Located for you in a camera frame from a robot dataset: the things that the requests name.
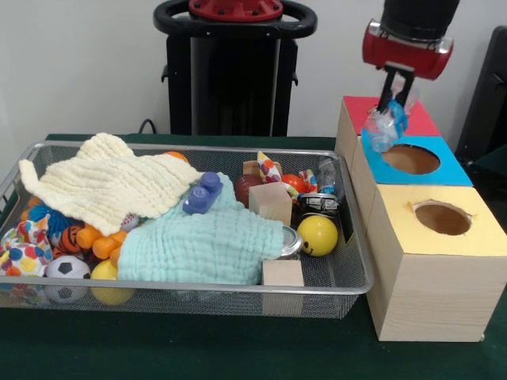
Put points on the pale yellow muslin cloth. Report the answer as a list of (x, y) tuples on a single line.
[(111, 186)]

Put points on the wooden box with three holes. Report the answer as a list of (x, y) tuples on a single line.
[(432, 277)]

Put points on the black soda can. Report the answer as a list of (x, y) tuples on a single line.
[(319, 203)]

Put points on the blue toy car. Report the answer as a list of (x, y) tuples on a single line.
[(202, 196)]

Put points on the black and white soccer ball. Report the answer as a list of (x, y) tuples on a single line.
[(67, 269)]

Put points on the mint green muslin cloth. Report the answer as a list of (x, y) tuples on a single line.
[(206, 245)]

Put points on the clear mesh bin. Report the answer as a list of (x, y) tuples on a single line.
[(47, 154)]

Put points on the red ball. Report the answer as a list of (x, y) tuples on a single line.
[(293, 183)]

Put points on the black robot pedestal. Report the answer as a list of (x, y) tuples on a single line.
[(230, 79)]

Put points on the large wooden cube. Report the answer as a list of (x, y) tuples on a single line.
[(271, 203)]

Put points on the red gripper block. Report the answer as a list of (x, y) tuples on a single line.
[(408, 57)]

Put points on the small wooden cube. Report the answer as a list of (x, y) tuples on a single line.
[(283, 273)]

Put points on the yellow smiley ball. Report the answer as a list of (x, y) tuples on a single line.
[(317, 235)]

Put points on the black chair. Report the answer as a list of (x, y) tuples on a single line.
[(487, 95)]

